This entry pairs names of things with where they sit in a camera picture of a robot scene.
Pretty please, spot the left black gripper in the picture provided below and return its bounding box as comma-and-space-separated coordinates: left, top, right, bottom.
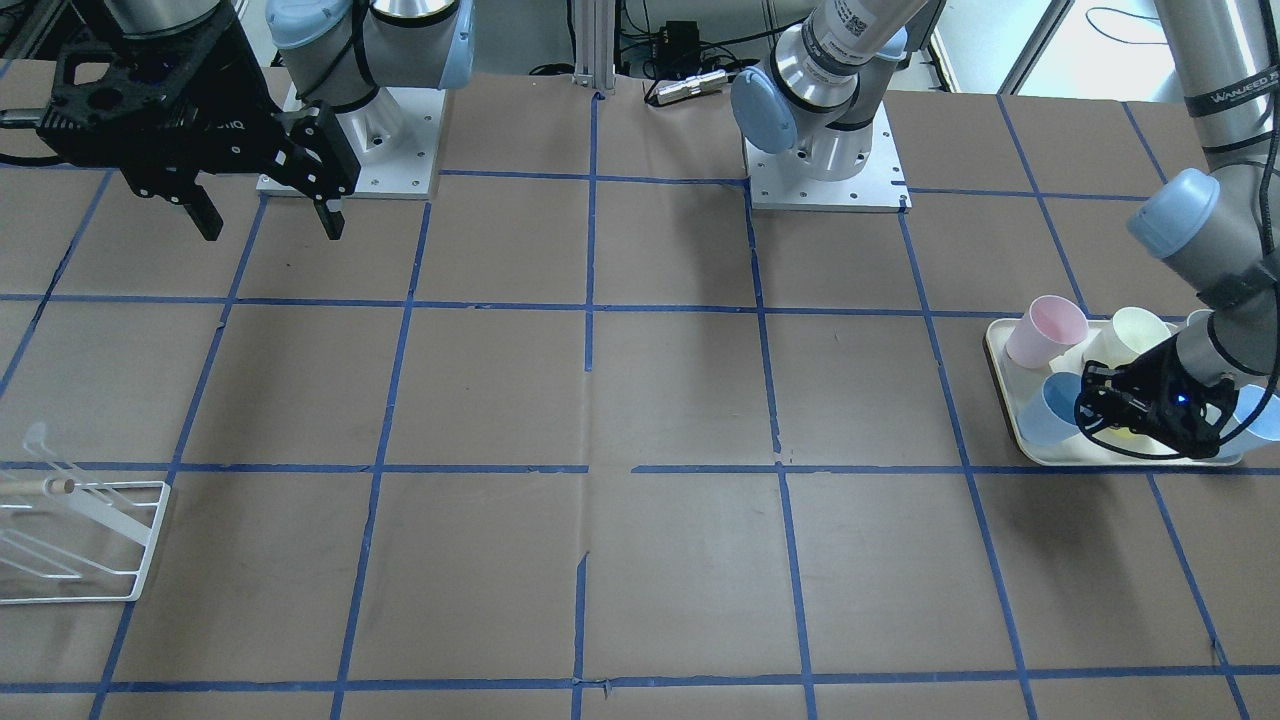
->
1088, 352, 1236, 459

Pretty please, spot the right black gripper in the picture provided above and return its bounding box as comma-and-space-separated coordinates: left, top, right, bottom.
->
37, 18, 361, 242

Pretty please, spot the light blue plastic cup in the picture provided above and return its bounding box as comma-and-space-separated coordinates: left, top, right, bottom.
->
1015, 372, 1082, 446

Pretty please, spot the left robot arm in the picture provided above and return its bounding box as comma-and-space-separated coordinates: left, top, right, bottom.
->
732, 1, 1277, 462

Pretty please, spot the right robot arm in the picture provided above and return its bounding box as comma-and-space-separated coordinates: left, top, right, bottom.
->
3, 1, 474, 241

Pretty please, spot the cream plastic cup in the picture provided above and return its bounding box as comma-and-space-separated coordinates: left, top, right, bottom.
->
1082, 306, 1172, 368

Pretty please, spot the pink plastic cup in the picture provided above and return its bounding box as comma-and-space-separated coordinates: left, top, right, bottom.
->
1005, 295, 1089, 369

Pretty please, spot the cream plastic tray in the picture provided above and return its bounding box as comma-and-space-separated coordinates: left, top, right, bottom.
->
984, 318, 1244, 468

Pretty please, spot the black power adapter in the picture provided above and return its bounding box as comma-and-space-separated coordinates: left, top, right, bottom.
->
655, 20, 700, 56

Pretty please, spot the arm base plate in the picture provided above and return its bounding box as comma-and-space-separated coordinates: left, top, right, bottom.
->
742, 104, 913, 213
338, 87, 451, 200

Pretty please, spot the aluminium frame post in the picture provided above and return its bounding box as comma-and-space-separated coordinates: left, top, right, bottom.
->
570, 0, 617, 99

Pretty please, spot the white wire cup rack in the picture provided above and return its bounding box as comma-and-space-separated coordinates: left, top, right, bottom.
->
1, 421, 172, 606

